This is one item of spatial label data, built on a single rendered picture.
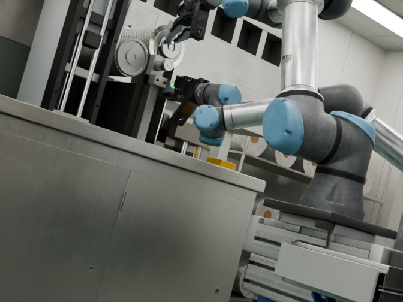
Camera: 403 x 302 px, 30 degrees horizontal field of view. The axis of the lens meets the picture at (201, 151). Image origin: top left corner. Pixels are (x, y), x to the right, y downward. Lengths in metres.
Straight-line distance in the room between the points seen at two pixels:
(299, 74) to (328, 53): 5.41
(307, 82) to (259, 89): 1.55
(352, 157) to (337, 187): 0.08
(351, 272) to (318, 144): 0.35
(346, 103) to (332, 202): 0.51
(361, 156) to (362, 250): 0.25
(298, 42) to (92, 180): 0.69
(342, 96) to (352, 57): 5.28
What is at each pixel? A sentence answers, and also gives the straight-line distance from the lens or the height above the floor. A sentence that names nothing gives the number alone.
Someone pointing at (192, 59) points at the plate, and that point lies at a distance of 3.02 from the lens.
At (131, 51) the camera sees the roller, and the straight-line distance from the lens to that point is 2.45.
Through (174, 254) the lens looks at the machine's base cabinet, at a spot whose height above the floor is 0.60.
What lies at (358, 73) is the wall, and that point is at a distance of 7.50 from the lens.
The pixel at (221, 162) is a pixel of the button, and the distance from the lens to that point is 2.36.
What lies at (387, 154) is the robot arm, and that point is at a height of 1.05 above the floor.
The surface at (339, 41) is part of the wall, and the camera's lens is 7.27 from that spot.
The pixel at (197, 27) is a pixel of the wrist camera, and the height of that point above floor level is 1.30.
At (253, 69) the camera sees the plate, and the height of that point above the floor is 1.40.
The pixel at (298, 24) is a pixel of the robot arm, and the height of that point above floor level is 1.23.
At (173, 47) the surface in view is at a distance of 2.52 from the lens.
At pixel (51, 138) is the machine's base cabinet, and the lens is 2.01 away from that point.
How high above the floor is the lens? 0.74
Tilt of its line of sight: 5 degrees up
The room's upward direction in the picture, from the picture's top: 15 degrees clockwise
